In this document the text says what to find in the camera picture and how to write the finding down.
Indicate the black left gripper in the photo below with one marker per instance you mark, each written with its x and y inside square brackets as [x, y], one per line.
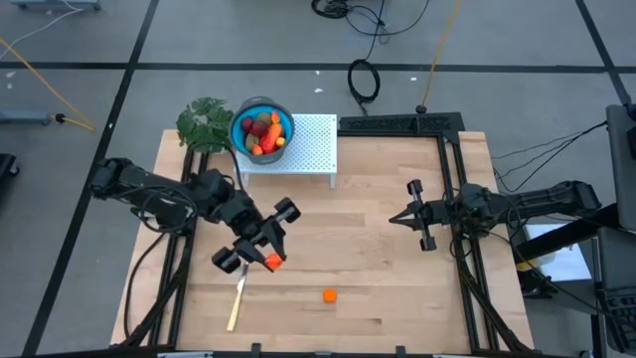
[248, 224]

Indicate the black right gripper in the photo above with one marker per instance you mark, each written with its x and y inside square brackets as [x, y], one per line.
[434, 216]

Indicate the orange tangerine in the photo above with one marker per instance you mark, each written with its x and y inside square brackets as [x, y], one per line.
[330, 296]

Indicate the blue bowl grey rim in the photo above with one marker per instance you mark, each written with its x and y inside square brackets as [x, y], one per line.
[236, 134]

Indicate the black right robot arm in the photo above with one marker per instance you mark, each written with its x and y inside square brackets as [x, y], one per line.
[546, 199]

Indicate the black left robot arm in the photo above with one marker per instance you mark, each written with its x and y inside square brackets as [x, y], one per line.
[149, 186]

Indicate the black table clamp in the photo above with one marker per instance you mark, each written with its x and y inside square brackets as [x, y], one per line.
[256, 350]
[400, 352]

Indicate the white perforated metal shelf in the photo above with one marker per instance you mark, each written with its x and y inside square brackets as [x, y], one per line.
[313, 144]

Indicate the green potted plant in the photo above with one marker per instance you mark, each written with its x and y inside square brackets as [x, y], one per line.
[204, 126]

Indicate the black keyboard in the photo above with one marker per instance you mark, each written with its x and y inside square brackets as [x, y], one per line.
[621, 318]

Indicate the black floor object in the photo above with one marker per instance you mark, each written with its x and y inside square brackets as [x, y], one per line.
[7, 164]

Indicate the grey floor bar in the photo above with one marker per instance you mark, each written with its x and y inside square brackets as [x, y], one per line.
[22, 117]

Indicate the grey cart base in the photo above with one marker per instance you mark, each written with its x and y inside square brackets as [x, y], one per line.
[54, 4]

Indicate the black aluminium frame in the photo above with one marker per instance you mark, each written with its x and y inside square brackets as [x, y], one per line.
[397, 124]

